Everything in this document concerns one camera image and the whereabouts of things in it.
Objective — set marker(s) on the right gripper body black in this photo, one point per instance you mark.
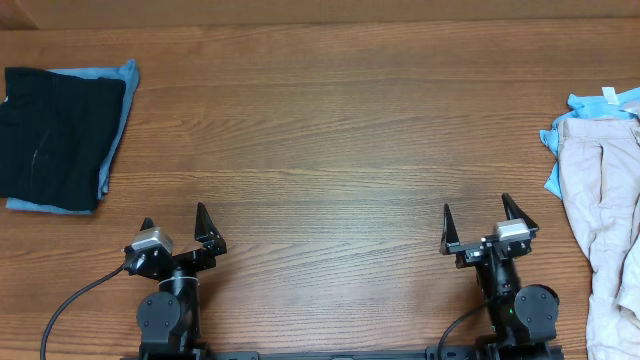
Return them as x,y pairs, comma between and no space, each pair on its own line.
486,247

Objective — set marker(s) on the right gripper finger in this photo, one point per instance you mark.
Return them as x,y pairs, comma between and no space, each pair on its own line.
513,211
449,236

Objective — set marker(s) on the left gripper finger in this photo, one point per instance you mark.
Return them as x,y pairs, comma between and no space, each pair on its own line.
205,231
147,224

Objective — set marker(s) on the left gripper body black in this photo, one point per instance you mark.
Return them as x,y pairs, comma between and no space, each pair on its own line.
197,261

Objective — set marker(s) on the beige khaki shorts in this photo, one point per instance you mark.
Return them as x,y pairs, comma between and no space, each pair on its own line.
599,176

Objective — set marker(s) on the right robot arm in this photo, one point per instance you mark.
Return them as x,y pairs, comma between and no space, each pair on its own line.
523,318

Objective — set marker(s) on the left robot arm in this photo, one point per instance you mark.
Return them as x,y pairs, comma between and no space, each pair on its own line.
169,319

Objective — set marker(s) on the black folded garment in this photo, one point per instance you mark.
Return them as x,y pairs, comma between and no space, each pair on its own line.
55,135

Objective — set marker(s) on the blue folded denim garment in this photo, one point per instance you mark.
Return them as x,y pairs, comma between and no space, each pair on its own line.
120,100

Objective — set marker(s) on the light blue t-shirt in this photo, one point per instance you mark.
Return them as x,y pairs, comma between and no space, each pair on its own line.
608,105

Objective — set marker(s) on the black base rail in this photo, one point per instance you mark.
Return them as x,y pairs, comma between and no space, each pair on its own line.
340,355

